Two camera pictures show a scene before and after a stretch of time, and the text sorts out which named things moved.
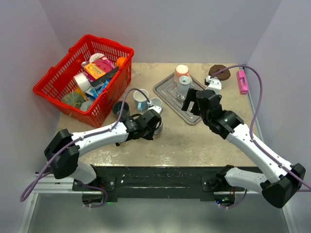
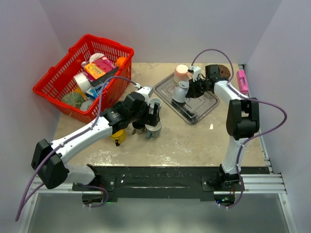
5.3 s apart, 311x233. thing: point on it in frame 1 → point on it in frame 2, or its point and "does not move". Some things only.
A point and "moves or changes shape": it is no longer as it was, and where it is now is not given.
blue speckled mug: x=156 y=102 does not move
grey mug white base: x=182 y=87 moves or changes shape
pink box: x=242 y=81 does not move
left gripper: x=150 y=136 → x=151 y=119
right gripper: x=190 y=96 → x=192 y=92
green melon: x=73 y=98 does not move
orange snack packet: x=95 y=71 does not move
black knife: x=104 y=77 does not move
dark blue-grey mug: x=159 y=127 does not move
